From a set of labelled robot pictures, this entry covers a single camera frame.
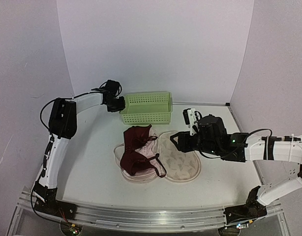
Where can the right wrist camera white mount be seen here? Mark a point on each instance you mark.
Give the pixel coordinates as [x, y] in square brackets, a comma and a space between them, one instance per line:
[191, 118]

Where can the dark red bra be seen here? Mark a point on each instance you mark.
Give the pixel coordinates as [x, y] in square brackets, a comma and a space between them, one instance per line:
[138, 155]

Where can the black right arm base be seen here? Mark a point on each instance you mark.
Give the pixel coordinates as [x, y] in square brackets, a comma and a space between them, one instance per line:
[251, 210]

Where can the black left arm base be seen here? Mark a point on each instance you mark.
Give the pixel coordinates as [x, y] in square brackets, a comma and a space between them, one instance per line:
[47, 203]

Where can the floral mesh laundry bag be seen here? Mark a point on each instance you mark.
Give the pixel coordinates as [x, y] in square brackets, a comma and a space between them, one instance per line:
[180, 167]

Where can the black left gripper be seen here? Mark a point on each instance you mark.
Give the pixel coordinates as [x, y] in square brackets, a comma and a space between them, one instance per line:
[120, 108]

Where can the green plastic basket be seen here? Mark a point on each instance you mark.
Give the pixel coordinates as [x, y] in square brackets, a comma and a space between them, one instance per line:
[147, 108]

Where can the aluminium front rail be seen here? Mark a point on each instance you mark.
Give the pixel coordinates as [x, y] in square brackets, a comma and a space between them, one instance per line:
[31, 217]

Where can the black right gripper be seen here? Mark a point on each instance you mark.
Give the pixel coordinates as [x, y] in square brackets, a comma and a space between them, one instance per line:
[183, 137]

